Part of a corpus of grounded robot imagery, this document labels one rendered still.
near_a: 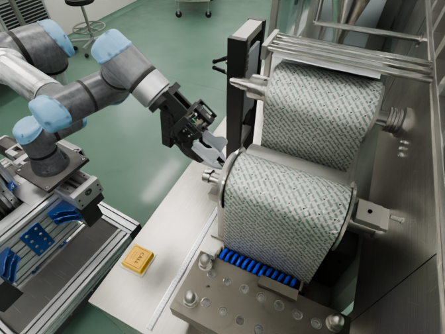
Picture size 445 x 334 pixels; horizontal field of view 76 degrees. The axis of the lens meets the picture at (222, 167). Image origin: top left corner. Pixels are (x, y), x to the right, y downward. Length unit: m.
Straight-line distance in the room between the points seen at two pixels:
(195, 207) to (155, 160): 1.49
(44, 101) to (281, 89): 0.50
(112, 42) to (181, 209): 0.61
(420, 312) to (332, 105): 0.43
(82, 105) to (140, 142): 2.04
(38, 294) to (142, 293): 1.03
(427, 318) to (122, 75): 0.60
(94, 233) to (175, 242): 1.02
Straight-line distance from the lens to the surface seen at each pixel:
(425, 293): 0.42
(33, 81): 0.76
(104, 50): 0.62
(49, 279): 1.89
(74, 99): 0.67
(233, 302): 0.75
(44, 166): 1.41
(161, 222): 1.01
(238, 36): 0.79
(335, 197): 0.58
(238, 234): 0.71
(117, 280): 0.96
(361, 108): 0.69
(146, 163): 2.48
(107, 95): 0.69
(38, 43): 1.02
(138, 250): 0.95
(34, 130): 1.31
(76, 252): 1.90
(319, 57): 0.70
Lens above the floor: 1.75
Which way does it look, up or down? 48 degrees down
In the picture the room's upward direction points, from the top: straight up
